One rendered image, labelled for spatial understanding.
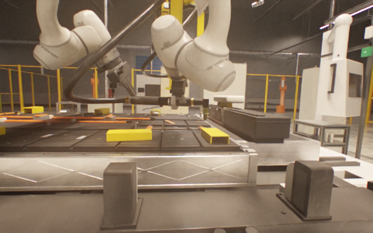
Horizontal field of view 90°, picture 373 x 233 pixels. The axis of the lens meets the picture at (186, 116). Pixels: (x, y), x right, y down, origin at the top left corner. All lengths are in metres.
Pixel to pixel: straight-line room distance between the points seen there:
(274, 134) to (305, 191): 0.32
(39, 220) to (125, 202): 0.22
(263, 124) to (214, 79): 0.36
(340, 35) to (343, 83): 0.78
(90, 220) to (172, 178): 0.24
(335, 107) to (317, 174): 2.91
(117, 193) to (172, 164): 0.21
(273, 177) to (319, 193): 0.44
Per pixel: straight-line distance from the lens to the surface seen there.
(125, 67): 0.98
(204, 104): 0.95
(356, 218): 0.69
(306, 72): 7.12
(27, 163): 0.72
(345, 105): 3.43
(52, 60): 0.86
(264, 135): 0.82
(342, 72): 3.46
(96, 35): 0.90
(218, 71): 0.51
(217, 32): 0.52
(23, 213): 0.66
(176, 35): 0.59
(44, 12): 0.81
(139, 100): 1.02
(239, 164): 0.65
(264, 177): 0.99
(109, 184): 0.46
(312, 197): 0.58
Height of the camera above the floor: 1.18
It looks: 6 degrees down
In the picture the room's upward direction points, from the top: 1 degrees clockwise
